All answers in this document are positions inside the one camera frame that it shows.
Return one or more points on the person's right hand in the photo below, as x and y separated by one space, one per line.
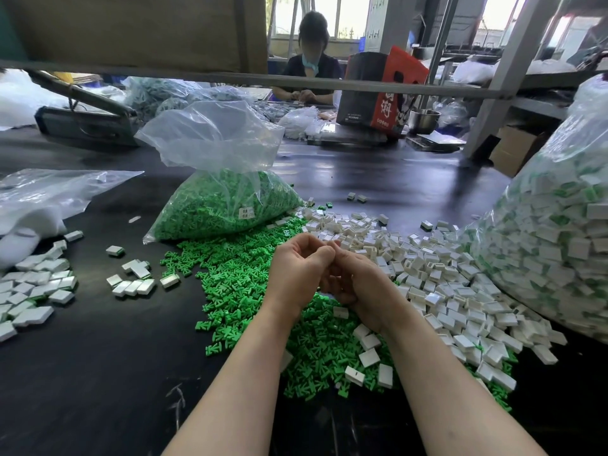
372 289

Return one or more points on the person's left hand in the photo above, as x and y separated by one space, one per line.
296 275

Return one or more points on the pile of green parts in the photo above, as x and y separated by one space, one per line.
215 267

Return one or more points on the pile of white plastic caps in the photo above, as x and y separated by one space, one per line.
467 287

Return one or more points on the pile of assembled white pieces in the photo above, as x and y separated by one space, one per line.
38 289

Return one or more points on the person's left forearm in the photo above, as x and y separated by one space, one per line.
233 405

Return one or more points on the person's right forearm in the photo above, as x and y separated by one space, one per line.
467 405

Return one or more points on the bag of green clips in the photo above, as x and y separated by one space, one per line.
226 204

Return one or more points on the large bag of white caps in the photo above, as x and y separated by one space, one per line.
562 232

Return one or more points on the clear bag of pale parts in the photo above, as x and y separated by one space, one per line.
171 95

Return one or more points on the crumpled white plastic bag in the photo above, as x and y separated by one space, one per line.
302 123

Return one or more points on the white paper sheets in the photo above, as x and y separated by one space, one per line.
436 141

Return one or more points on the metal bowl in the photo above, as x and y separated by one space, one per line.
424 120

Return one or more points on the black and red box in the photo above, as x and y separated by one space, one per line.
377 97

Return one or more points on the cardboard box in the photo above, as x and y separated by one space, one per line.
519 152

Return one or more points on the black table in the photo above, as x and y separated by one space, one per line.
95 386

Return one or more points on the empty clear plastic bag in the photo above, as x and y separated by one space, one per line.
55 191

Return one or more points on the white bags on shelf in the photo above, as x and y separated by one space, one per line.
509 69

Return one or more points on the brown board panel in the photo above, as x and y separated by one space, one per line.
129 31

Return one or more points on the white plastic sheet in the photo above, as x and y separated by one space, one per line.
26 101

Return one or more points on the grey metal shelf frame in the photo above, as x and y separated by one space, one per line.
190 77

